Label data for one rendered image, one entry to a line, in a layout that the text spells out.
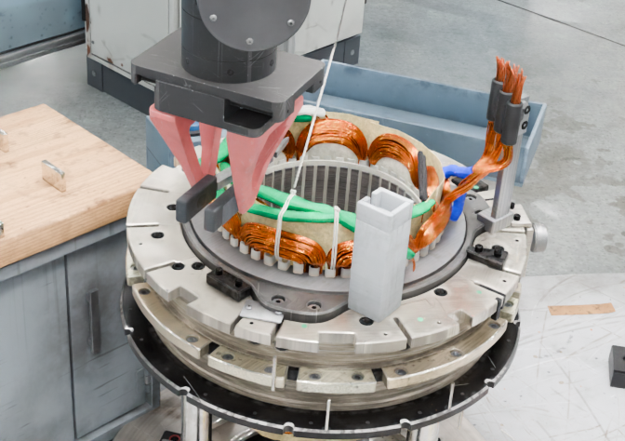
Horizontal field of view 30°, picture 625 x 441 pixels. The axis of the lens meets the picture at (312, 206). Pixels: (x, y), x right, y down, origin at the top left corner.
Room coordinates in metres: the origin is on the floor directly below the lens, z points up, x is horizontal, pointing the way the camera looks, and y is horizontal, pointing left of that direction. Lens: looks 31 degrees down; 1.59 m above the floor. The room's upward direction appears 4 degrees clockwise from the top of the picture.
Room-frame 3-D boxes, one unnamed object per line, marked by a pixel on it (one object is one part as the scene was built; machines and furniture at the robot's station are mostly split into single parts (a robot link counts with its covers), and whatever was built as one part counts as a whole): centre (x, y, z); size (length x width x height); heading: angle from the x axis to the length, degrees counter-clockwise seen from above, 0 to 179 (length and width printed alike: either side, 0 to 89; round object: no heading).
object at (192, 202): (0.63, 0.07, 1.21); 0.04 x 0.01 x 0.02; 157
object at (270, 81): (0.64, 0.06, 1.32); 0.10 x 0.07 x 0.07; 67
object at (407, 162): (0.85, -0.07, 1.12); 0.06 x 0.02 x 0.04; 51
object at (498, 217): (0.81, -0.15, 1.15); 0.03 x 0.02 x 0.12; 133
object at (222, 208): (0.62, 0.05, 1.21); 0.04 x 0.01 x 0.02; 157
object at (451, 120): (1.09, -0.10, 0.92); 0.25 x 0.11 x 0.28; 73
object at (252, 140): (0.64, 0.05, 1.24); 0.07 x 0.07 x 0.09; 67
